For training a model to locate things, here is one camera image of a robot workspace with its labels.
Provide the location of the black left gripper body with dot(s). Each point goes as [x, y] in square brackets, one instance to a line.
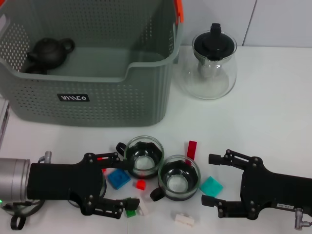
[61, 181]

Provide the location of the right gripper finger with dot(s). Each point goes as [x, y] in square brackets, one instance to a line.
[231, 158]
[229, 207]

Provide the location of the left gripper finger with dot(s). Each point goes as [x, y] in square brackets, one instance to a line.
[109, 159]
[109, 207]

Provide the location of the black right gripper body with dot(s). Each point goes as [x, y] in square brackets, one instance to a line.
[273, 190]

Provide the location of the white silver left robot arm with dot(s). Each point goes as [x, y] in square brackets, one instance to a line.
[12, 180]

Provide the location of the grey-green perforated storage bin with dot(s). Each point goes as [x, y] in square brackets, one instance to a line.
[109, 104]

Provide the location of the bright red curved brick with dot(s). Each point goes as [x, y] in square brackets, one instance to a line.
[100, 158]

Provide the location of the blue square brick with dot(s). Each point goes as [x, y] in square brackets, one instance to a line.
[118, 179]

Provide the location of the green two-stud brick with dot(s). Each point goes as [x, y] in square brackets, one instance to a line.
[130, 213]

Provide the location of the teal square brick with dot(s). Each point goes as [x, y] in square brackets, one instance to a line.
[210, 186]

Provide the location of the white two-stud brick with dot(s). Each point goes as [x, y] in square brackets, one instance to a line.
[184, 219]
[144, 208]

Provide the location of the small red brick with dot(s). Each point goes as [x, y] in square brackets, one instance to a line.
[141, 185]

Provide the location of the dark red long brick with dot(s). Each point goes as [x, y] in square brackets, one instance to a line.
[192, 148]

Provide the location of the glass teapot black lid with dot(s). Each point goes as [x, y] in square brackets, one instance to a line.
[214, 44]

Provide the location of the dark clay teapot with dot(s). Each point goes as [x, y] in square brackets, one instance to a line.
[48, 52]

